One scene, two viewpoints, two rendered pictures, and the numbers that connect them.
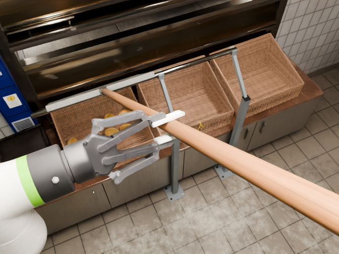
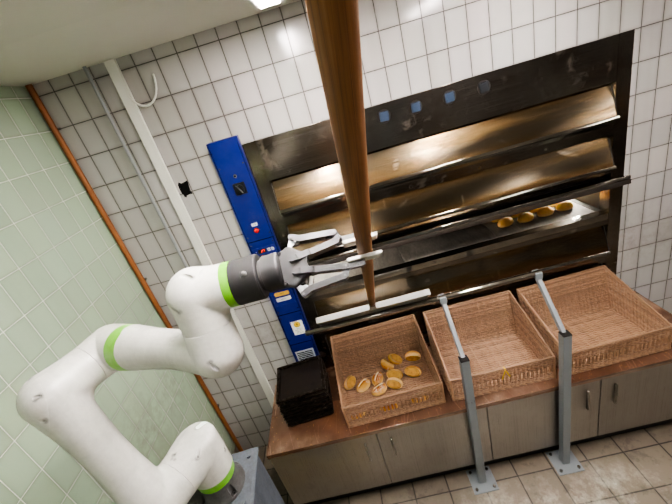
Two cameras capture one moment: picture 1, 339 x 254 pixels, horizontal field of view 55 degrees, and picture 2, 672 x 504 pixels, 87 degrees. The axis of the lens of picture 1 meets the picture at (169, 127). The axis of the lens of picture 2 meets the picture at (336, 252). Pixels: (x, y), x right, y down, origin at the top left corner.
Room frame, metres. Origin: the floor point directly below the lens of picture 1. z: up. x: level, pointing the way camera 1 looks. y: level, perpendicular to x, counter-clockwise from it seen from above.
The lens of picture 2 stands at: (-0.22, -0.26, 2.25)
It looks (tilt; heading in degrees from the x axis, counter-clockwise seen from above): 25 degrees down; 28
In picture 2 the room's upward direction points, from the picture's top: 17 degrees counter-clockwise
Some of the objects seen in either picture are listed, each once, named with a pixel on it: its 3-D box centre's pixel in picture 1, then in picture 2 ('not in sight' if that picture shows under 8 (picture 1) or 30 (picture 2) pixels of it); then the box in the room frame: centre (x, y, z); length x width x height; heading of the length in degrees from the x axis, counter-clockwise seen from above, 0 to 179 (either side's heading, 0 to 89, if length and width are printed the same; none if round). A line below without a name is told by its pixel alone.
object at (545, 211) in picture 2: not in sight; (513, 201); (2.36, -0.32, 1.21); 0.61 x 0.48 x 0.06; 25
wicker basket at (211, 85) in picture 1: (183, 100); (483, 342); (1.48, -0.10, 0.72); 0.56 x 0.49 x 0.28; 114
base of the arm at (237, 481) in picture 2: not in sight; (203, 485); (0.19, 0.67, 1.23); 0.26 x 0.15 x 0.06; 119
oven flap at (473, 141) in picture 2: not in sight; (439, 150); (1.72, 0.02, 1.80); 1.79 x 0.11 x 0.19; 115
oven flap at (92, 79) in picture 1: (166, 44); (457, 276); (1.72, 0.02, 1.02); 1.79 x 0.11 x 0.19; 115
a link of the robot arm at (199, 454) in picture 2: not in sight; (200, 459); (0.21, 0.63, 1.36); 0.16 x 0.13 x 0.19; 176
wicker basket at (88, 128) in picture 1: (103, 128); (383, 366); (1.23, 0.44, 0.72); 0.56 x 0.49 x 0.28; 116
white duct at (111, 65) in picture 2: not in sight; (213, 277); (1.12, 1.28, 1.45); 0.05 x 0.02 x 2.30; 115
